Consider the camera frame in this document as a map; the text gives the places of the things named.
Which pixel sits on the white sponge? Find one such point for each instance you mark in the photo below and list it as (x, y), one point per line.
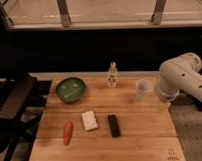
(89, 120)

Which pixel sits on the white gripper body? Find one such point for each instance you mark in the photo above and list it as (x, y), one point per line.
(163, 106)

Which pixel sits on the green ceramic bowl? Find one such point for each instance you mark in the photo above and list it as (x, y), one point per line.
(70, 89)

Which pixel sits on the black rectangular bar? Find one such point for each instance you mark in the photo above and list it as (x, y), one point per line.
(114, 126)

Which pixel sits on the black office chair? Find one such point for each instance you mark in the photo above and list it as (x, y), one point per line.
(23, 93)

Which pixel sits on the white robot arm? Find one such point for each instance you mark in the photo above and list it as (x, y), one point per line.
(180, 73)

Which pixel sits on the orange carrot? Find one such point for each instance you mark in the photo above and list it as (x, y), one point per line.
(67, 131)

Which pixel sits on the translucent plastic cup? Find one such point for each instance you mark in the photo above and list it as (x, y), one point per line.
(143, 88)

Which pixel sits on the clear glass bottle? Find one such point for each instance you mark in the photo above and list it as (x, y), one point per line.
(112, 75)

